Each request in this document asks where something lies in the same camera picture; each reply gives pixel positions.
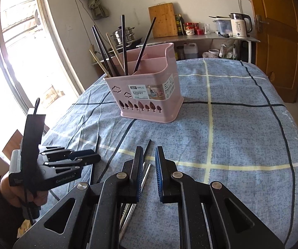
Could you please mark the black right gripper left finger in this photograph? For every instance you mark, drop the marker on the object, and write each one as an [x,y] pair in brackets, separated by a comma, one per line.
[89,215]

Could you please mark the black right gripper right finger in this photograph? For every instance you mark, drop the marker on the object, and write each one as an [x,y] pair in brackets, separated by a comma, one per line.
[210,216]

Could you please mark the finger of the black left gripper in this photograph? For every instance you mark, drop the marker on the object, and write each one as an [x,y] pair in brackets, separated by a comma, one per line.
[60,152]
[62,162]

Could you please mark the silver metal chopstick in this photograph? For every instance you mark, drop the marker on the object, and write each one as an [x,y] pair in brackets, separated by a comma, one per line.
[124,214]
[143,177]

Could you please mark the beige wooden chopstick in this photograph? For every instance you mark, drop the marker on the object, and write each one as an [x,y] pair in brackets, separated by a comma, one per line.
[100,64]
[115,51]

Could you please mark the black chopstick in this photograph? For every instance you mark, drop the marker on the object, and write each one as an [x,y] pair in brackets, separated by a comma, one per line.
[125,61]
[146,149]
[144,45]
[111,64]
[101,49]

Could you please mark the person's left hand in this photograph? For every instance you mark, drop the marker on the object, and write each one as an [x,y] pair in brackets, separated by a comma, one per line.
[14,195]

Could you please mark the blue plaid tablecloth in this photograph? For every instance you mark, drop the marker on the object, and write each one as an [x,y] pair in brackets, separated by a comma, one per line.
[233,127]

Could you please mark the pink divided chopsticks basket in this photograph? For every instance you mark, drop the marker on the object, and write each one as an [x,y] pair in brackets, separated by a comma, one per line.
[152,92]

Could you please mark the black induction cooker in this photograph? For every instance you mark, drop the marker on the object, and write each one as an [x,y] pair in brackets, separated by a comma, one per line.
[129,45]

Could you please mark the stainless steel steamer pot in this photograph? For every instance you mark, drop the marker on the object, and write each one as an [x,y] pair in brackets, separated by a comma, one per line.
[117,35]

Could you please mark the white plastic jug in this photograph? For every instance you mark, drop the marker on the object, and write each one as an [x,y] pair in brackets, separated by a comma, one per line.
[190,51]

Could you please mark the bamboo cutting board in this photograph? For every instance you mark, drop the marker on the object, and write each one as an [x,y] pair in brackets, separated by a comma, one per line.
[165,24]

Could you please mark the dark soy sauce bottle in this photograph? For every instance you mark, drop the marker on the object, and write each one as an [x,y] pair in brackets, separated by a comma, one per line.
[181,21]

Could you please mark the red lidded jar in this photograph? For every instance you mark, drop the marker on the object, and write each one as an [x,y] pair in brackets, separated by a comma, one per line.
[189,29]

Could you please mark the clear plastic container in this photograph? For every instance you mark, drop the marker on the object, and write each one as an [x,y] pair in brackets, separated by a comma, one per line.
[223,25]

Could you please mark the white electric kettle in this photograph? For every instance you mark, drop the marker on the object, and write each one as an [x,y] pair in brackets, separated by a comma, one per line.
[241,24]

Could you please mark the brown wooden door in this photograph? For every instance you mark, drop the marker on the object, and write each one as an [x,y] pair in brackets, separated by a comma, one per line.
[276,23]

